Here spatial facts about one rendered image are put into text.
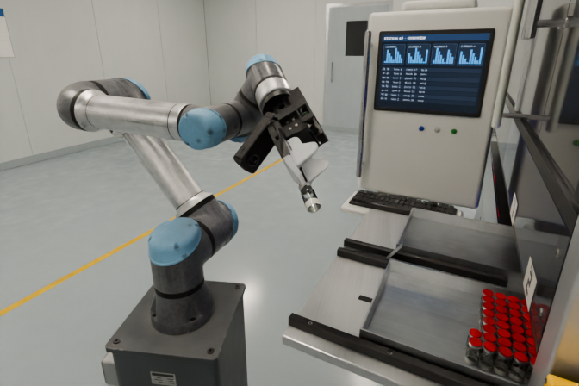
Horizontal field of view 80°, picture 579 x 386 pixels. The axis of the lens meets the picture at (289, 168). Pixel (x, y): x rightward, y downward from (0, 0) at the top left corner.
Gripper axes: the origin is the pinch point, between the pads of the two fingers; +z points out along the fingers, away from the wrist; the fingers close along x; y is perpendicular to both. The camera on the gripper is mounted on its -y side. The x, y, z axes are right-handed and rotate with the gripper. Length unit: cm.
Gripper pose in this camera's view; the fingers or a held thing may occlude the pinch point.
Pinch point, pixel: (301, 185)
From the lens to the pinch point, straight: 54.6
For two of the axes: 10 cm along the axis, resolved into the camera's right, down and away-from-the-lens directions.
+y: 8.6, -4.9, -1.5
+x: 4.3, 5.3, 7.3
